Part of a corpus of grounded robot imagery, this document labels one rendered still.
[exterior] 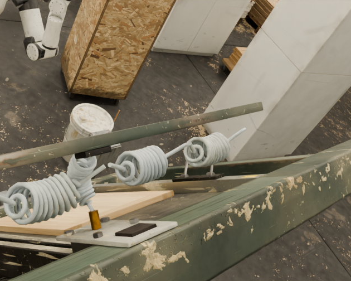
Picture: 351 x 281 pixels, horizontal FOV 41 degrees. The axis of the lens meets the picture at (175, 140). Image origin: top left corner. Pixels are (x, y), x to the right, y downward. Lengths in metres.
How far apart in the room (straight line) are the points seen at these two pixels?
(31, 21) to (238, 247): 1.67
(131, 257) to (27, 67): 3.50
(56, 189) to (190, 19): 4.37
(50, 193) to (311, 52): 3.09
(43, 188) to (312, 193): 0.57
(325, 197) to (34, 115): 2.85
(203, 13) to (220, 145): 4.12
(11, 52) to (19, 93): 0.52
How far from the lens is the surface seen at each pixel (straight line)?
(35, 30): 2.26
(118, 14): 3.47
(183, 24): 5.01
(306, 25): 3.71
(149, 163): 0.83
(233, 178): 1.46
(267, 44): 3.91
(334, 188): 1.12
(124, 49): 3.67
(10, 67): 4.02
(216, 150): 0.98
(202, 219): 0.75
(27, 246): 0.97
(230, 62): 5.47
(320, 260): 4.12
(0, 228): 1.68
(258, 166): 1.69
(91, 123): 3.22
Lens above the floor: 2.38
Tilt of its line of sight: 36 degrees down
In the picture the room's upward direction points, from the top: 33 degrees clockwise
